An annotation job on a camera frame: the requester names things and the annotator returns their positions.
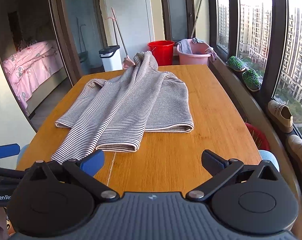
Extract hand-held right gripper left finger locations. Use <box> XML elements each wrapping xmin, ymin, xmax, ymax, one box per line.
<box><xmin>22</xmin><ymin>149</ymin><xmax>120</xmax><ymax>202</ymax></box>

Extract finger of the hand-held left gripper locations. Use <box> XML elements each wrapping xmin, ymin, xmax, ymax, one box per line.
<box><xmin>0</xmin><ymin>170</ymin><xmax>27</xmax><ymax>181</ymax></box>
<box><xmin>0</xmin><ymin>144</ymin><xmax>20</xmax><ymax>160</ymax></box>

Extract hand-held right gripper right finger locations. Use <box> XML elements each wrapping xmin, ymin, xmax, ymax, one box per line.
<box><xmin>186</xmin><ymin>149</ymin><xmax>280</xmax><ymax>202</ymax></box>

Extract striped knit sweater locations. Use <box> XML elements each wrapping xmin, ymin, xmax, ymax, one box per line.
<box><xmin>50</xmin><ymin>51</ymin><xmax>194</xmax><ymax>164</ymax></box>

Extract light blue chair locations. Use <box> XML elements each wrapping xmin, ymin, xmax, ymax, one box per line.
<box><xmin>258</xmin><ymin>149</ymin><xmax>280</xmax><ymax>173</ymax></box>
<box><xmin>16</xmin><ymin>144</ymin><xmax>32</xmax><ymax>170</ymax></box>

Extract red plastic stool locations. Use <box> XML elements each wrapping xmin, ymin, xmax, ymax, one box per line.
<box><xmin>244</xmin><ymin>122</ymin><xmax>270</xmax><ymax>152</ymax></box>

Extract beige leather shoe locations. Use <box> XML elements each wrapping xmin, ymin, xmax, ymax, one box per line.
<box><xmin>288</xmin><ymin>134</ymin><xmax>302</xmax><ymax>172</ymax></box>
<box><xmin>268</xmin><ymin>100</ymin><xmax>294</xmax><ymax>133</ymax></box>

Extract bed with pink blanket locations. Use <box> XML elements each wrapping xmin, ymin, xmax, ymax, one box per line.
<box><xmin>1</xmin><ymin>39</ymin><xmax>66</xmax><ymax>117</ymax></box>

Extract white mop bucket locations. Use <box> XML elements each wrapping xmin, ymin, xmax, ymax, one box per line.
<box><xmin>99</xmin><ymin>45</ymin><xmax>123</xmax><ymax>72</ymax></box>

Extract pink plastic basin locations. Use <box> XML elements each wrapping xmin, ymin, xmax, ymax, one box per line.
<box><xmin>176</xmin><ymin>39</ymin><xmax>214</xmax><ymax>67</ymax></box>

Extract pink dustpan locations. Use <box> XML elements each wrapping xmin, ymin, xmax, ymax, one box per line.
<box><xmin>123</xmin><ymin>57</ymin><xmax>136</xmax><ymax>69</ymax></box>

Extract pink rag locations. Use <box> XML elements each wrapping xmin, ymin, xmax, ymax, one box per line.
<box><xmin>206</xmin><ymin>47</ymin><xmax>217</xmax><ymax>62</ymax></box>

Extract grey cloth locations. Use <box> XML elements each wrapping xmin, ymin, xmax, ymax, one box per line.
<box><xmin>176</xmin><ymin>39</ymin><xmax>193</xmax><ymax>55</ymax></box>

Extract red plastic bucket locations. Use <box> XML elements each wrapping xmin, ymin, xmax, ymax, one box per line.
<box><xmin>148</xmin><ymin>40</ymin><xmax>175</xmax><ymax>66</ymax></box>

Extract brown framed sliding glass door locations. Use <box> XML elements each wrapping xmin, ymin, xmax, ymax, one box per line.
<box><xmin>47</xmin><ymin>0</ymin><xmax>109</xmax><ymax>80</ymax></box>

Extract apartment buildings outside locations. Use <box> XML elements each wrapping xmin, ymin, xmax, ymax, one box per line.
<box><xmin>217</xmin><ymin>2</ymin><xmax>302</xmax><ymax>110</ymax></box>

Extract metal mop pole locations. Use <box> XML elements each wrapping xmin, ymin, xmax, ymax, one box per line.
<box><xmin>190</xmin><ymin>0</ymin><xmax>207</xmax><ymax>38</ymax></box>

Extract brown frosted glass door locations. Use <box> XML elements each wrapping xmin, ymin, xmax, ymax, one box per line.
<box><xmin>159</xmin><ymin>0</ymin><xmax>196</xmax><ymax>42</ymax></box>

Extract pink broom handle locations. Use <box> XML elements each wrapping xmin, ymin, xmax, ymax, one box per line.
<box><xmin>111</xmin><ymin>7</ymin><xmax>129</xmax><ymax>58</ymax></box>

